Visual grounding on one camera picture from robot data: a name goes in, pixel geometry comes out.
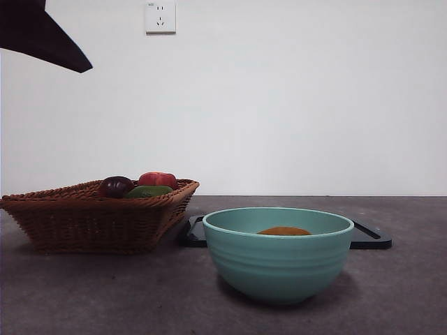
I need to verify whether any green avocado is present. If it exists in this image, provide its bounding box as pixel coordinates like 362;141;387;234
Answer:
124;184;175;200

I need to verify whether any teal ceramic bowl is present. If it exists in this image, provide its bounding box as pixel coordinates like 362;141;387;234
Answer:
202;207;355;305

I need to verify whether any brown wicker basket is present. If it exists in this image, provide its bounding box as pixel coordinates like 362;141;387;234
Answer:
0;178;200;255

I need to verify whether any dark green rectangular tray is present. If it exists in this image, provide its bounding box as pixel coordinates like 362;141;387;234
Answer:
178;215;393;251

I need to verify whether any dark purple fruit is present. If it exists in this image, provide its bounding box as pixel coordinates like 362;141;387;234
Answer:
97;175;135;199

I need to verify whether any red apple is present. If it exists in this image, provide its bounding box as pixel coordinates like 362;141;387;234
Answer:
137;171;178;191

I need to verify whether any white wall socket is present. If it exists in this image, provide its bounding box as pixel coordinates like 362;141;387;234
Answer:
145;0;177;35

